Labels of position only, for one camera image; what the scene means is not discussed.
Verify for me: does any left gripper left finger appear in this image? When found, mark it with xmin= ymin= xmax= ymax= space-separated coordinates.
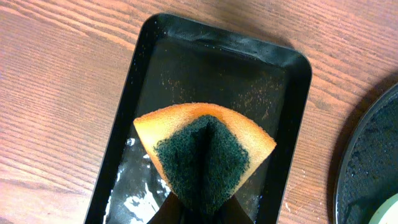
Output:
xmin=147 ymin=192 xmax=183 ymax=224

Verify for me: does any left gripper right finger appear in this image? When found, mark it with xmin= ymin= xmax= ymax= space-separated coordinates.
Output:
xmin=222 ymin=196 xmax=253 ymax=224

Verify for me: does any yellow green sponge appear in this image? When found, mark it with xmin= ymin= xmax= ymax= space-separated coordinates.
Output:
xmin=133 ymin=103 xmax=277 ymax=215

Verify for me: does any light blue plate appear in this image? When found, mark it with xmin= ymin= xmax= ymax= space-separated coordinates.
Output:
xmin=369 ymin=194 xmax=398 ymax=224

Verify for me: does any black round tray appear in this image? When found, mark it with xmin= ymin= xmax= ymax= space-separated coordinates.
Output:
xmin=333 ymin=86 xmax=397 ymax=224

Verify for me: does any black rectangular tray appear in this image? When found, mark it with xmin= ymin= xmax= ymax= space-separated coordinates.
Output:
xmin=85 ymin=14 xmax=312 ymax=223

